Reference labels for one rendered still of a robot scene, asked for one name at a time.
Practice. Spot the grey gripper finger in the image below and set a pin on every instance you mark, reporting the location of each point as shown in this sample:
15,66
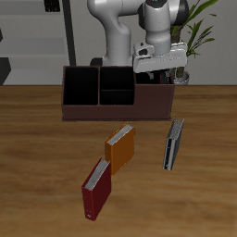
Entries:
169,75
151,75

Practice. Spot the red book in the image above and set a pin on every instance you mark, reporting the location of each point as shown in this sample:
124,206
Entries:
98,194

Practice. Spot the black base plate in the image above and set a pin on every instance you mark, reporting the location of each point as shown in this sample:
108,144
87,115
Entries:
96,61

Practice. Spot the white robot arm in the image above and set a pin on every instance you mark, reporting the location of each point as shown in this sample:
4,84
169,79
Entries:
117,34

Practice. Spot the green pot plant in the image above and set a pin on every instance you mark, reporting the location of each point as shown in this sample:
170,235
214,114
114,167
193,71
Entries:
197,34

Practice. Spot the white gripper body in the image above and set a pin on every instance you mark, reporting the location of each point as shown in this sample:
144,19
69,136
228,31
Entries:
160,60

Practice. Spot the orange book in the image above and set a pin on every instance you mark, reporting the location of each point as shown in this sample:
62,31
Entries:
122,151

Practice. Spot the dark brown desk caddy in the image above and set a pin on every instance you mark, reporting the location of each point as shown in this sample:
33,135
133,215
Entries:
151,100

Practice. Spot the black and grey book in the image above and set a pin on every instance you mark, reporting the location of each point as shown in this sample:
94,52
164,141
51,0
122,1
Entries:
171,145

